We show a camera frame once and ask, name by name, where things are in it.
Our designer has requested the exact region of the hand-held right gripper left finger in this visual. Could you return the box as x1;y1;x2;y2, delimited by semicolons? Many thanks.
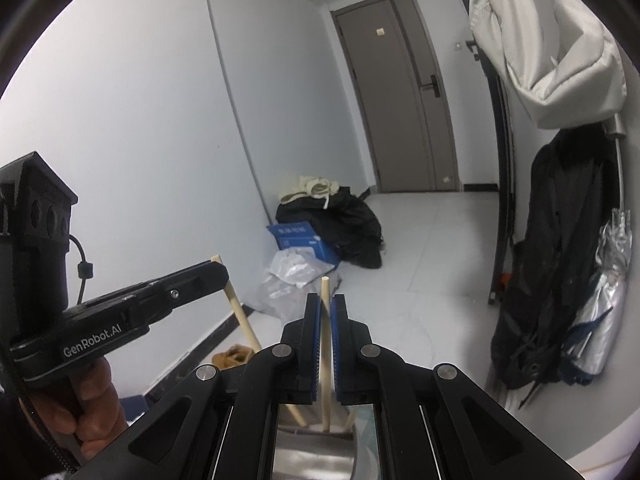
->
127;292;323;480

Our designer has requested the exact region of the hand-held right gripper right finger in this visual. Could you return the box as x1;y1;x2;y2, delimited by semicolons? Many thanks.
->
330;294;566;480

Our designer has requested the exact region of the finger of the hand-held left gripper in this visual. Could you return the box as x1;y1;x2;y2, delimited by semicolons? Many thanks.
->
75;260;231;328

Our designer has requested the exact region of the white shoulder bag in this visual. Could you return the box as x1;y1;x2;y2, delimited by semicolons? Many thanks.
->
470;0;628;131

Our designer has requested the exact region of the person's left hand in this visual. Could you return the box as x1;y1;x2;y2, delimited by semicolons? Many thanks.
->
17;357;131;461

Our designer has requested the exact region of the large grey mailing bag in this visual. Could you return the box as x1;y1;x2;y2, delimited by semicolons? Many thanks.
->
245;272;343;322

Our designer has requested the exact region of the brown shoe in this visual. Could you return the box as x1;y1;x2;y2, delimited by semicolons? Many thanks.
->
212;345;257;368

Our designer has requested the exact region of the small grey mailing bag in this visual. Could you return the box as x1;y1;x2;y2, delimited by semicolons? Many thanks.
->
265;249;326;288

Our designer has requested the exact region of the blue cardboard box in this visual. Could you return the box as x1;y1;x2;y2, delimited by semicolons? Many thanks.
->
266;221;343;265

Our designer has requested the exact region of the black duffel bag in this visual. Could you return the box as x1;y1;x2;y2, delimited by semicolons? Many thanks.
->
276;186;385;270

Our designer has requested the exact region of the dark blue box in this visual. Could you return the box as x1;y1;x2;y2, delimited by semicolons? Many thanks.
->
120;395;148;421

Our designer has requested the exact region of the beige cloth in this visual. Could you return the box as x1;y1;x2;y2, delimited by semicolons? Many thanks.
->
279;175;341;209

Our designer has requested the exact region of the black backpack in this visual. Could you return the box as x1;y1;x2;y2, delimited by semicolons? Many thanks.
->
490;127;621;391

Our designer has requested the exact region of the grey entrance door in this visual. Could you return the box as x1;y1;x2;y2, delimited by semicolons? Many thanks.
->
332;0;461;193

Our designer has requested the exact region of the silver folding umbrella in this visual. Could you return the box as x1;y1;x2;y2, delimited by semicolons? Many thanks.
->
565;112;633;386

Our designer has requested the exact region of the black cable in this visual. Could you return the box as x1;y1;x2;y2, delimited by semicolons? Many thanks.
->
67;234;97;306

